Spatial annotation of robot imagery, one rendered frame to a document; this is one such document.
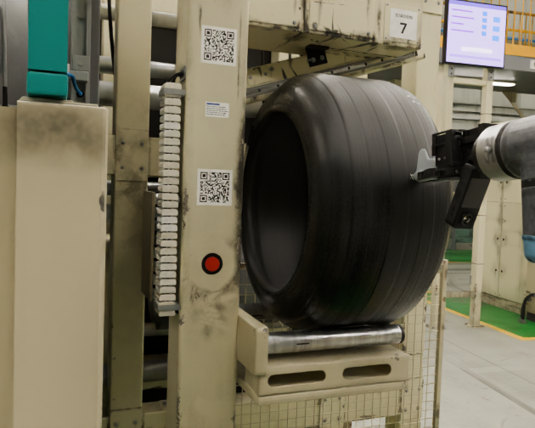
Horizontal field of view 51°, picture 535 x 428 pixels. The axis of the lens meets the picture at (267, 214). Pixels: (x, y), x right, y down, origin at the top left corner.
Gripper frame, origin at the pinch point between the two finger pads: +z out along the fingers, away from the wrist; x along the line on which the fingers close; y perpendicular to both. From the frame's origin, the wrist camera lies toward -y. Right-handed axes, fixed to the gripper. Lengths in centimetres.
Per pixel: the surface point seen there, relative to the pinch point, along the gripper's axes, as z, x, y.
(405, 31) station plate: 43, -28, 48
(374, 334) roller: 17.9, -0.4, -32.2
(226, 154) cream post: 21.2, 32.5, 6.5
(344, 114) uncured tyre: 5.8, 13.0, 13.2
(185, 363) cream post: 26, 40, -37
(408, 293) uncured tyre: 8.7, -2.9, -22.6
